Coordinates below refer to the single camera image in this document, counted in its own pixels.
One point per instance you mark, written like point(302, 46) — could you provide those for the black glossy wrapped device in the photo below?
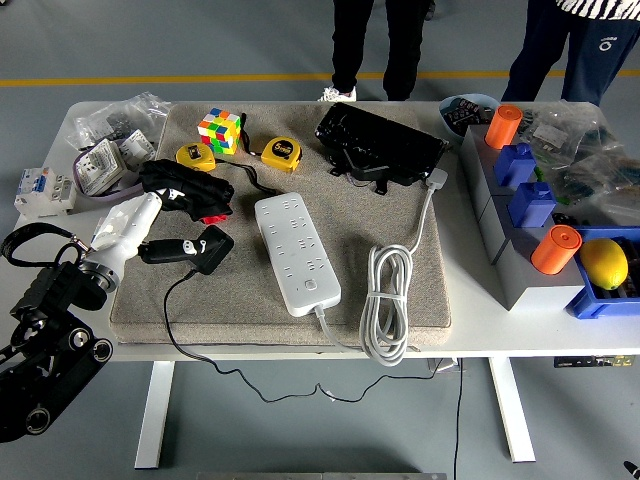
point(380, 140)

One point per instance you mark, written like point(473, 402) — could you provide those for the yellow tape measure 5m print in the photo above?
point(280, 152)

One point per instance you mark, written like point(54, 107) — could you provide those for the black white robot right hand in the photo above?
point(634, 469)

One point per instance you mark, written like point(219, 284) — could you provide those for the grey-brown mat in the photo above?
point(350, 225)

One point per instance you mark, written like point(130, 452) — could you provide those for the grey box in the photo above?
point(475, 160)
point(520, 280)

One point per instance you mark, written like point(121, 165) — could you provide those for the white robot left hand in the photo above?
point(125, 230)

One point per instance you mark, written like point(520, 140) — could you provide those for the black table control panel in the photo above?
point(590, 361)

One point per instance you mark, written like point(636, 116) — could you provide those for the white circuit breaker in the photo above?
point(45, 192)

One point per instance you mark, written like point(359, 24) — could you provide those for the clear bag with white label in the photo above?
point(560, 132)

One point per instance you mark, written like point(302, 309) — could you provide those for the dark electronic parts packets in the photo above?
point(467, 112)

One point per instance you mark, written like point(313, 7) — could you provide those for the grey under-table bracket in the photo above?
point(445, 366)

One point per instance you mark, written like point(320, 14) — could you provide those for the yellow tape measure black label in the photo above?
point(194, 155)

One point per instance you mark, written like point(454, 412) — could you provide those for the blue block with knob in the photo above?
point(532, 206)
point(515, 167)

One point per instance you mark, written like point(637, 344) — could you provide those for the person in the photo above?
point(352, 45)
point(595, 55)

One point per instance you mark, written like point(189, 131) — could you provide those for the light blue bowl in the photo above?
point(446, 122)

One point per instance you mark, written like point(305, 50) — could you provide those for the green plastic piece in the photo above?
point(563, 200)
point(538, 173)

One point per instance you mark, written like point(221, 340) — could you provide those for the white three-pin plug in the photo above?
point(437, 179)

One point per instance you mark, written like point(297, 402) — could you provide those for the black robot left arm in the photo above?
point(50, 350)

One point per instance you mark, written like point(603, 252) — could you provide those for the white shoe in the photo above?
point(337, 94)

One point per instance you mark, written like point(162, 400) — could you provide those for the yellow lemon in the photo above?
point(604, 264)

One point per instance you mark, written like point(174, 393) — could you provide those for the white power strip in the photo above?
point(295, 250)

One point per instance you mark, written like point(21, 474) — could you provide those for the black power adapter plug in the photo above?
point(217, 247)

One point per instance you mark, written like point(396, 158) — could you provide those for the clear bag of black parts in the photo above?
point(115, 120)

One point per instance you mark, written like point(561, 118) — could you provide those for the clear bag of green parts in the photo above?
point(605, 185)

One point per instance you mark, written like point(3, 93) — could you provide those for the colourful puzzle cube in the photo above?
point(220, 131)

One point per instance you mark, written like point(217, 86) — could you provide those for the black fabric pouch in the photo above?
point(200, 185)

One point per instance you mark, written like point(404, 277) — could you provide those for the orange cylinder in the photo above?
point(555, 250)
point(502, 125)

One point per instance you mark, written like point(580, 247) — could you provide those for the white table leg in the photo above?
point(512, 415)
point(152, 415)

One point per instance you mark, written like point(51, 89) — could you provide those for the blue plastic bin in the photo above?
point(582, 305)

